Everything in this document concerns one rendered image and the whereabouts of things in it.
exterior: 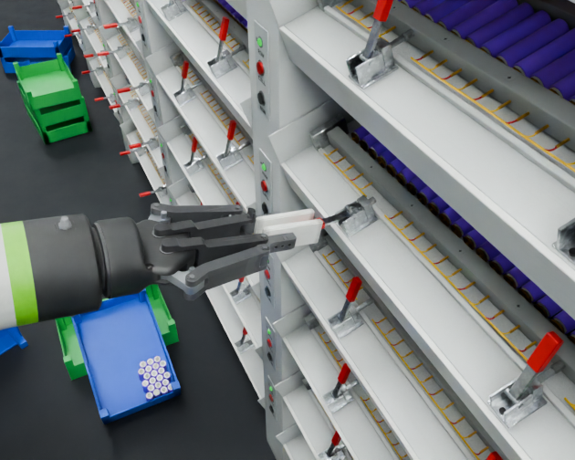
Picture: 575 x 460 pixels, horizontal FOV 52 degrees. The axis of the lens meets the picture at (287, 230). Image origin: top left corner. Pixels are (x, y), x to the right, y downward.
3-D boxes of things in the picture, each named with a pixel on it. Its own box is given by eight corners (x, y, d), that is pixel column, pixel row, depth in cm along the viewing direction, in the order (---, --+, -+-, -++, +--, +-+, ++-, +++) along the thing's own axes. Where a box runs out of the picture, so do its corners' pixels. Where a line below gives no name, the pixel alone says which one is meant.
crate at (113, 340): (181, 394, 153) (181, 387, 146) (103, 424, 147) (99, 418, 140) (145, 294, 165) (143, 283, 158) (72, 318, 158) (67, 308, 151)
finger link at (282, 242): (249, 237, 60) (260, 256, 58) (292, 231, 63) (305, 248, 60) (247, 249, 61) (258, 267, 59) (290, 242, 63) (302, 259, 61)
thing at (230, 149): (265, 242, 101) (236, 189, 91) (163, 89, 142) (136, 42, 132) (363, 182, 103) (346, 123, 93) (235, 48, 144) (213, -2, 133)
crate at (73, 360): (71, 381, 157) (64, 362, 151) (58, 327, 170) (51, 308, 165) (179, 341, 166) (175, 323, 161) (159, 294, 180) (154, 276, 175)
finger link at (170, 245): (159, 237, 56) (162, 246, 55) (267, 226, 60) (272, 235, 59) (158, 268, 58) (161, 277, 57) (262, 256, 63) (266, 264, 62)
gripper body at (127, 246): (88, 262, 60) (175, 248, 64) (107, 319, 54) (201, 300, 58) (85, 203, 56) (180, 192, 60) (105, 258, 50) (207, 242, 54)
